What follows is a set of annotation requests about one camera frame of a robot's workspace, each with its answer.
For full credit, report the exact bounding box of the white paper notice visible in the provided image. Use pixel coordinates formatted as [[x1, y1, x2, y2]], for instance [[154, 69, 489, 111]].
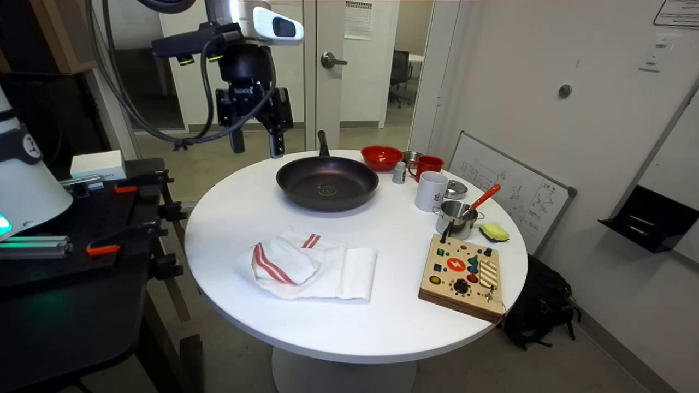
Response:
[[341, 0, 378, 42]]

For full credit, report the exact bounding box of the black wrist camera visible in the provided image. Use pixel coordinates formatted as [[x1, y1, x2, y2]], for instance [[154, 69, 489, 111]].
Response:
[[152, 20, 248, 60]]

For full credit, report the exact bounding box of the red bowl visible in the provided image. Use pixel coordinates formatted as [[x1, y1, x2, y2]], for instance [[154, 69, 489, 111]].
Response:
[[360, 143, 405, 175]]

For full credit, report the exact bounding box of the small metal saucepan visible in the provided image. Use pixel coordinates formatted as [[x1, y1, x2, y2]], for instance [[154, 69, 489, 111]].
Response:
[[436, 199, 487, 244]]

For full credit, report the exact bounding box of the white mug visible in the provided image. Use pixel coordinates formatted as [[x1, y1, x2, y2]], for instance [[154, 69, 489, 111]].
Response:
[[416, 171, 448, 214]]

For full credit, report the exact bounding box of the orange-handled kitchen utensil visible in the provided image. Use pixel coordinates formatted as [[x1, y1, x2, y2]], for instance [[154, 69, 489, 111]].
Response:
[[456, 182, 504, 225]]

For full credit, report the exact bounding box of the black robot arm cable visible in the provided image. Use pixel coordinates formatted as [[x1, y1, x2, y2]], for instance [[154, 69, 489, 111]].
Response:
[[89, 0, 279, 153]]

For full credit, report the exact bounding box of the black wall tray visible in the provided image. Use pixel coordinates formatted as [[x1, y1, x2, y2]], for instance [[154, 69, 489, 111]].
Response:
[[598, 184, 699, 256]]

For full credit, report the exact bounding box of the leaning whiteboard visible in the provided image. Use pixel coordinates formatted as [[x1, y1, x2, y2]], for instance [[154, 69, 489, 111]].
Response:
[[445, 129, 580, 258]]

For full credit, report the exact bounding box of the white cardboard box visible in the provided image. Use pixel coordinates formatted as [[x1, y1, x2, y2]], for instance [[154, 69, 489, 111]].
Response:
[[67, 148, 129, 184]]

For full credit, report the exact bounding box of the black robot cart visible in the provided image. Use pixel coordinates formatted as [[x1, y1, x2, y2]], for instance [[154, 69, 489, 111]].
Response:
[[0, 154, 206, 393]]

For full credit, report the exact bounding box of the wooden wall cabinet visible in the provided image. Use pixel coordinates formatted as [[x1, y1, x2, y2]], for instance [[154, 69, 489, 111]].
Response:
[[28, 0, 107, 77]]

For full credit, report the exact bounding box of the white red-striped dish cloth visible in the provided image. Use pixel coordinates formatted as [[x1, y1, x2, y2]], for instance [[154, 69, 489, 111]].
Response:
[[231, 229, 380, 304]]

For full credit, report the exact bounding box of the small paper wall label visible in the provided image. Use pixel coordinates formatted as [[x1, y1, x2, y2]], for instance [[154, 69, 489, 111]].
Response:
[[635, 35, 673, 77]]

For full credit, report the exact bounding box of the metal door handle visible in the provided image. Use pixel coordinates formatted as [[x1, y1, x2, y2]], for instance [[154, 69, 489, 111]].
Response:
[[320, 49, 350, 72]]

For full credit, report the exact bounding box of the black cart clamp knob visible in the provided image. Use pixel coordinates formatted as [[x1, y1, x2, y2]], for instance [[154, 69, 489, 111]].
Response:
[[148, 254, 183, 282], [156, 201, 189, 225]]

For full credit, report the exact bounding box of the silver aluminium rail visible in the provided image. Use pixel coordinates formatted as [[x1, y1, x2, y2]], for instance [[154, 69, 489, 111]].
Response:
[[0, 234, 72, 262]]

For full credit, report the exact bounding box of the small silver metal cup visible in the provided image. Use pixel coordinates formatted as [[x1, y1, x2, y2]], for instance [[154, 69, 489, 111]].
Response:
[[443, 178, 471, 203]]

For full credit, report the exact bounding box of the black frying pan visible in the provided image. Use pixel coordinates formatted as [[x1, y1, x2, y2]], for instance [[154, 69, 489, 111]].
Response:
[[273, 129, 382, 214]]

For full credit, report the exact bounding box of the white door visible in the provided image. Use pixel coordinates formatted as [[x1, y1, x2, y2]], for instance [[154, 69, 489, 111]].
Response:
[[313, 0, 405, 148]]

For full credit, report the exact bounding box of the yellow green sponge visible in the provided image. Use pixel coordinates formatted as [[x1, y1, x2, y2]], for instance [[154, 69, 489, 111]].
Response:
[[476, 220, 511, 244]]

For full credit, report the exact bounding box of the wooden busy board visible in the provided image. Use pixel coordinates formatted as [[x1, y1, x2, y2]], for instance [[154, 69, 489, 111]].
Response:
[[417, 234, 509, 323]]

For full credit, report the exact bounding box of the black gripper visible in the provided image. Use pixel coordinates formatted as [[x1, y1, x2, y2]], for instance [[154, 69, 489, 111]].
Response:
[[216, 44, 292, 159]]

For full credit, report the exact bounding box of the red mug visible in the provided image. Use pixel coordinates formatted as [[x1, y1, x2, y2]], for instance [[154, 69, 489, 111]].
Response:
[[409, 153, 445, 184]]

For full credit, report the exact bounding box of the framed wall sign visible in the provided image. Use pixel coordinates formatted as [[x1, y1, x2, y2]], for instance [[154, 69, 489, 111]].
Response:
[[652, 0, 699, 31]]

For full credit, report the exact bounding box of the orange-handled black bar clamp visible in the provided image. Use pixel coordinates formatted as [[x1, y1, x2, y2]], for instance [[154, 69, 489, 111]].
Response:
[[86, 220, 170, 259], [62, 171, 178, 199]]

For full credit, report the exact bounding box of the black backpack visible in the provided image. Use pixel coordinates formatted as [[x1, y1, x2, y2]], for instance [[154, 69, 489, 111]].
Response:
[[501, 254, 583, 352]]

